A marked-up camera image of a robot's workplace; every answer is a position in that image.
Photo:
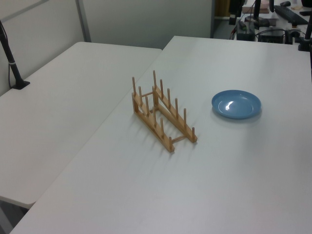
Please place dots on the black camera pole with base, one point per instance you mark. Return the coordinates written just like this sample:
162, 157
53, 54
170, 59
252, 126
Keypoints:
17, 75

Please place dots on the white side table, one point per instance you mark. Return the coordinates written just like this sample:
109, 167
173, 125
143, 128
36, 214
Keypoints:
61, 109

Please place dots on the black computer box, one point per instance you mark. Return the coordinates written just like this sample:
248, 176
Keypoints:
271, 36

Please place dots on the black clamped camera pole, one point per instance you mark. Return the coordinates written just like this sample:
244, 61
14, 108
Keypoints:
308, 29

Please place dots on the black computer keyboard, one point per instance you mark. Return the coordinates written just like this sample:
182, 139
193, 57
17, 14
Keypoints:
290, 14

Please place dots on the black monitor stand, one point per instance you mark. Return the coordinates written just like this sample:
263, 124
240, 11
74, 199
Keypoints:
256, 11

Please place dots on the black desk clamp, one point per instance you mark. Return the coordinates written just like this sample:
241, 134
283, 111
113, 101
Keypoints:
292, 36

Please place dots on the wooden peg plate rack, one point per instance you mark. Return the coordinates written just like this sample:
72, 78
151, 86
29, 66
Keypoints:
170, 146

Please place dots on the black computer mouse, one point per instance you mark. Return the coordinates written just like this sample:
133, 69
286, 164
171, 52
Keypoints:
285, 3

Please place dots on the blue round plate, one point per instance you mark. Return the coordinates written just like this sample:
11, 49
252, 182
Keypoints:
234, 104

